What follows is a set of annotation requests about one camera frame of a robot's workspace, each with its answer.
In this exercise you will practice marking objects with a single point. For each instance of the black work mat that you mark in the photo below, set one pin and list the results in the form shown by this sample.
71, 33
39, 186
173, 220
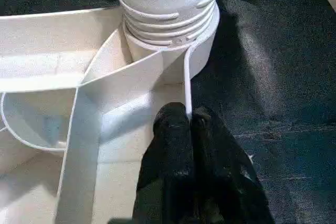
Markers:
278, 103

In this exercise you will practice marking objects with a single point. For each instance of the white plastic table top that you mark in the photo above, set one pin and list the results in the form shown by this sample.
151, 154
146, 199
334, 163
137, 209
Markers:
79, 77

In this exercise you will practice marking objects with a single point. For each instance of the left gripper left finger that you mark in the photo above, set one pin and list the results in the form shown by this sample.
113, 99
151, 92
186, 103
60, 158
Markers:
168, 171

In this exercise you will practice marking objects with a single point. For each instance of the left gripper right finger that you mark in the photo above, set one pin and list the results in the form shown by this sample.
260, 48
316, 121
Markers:
226, 182

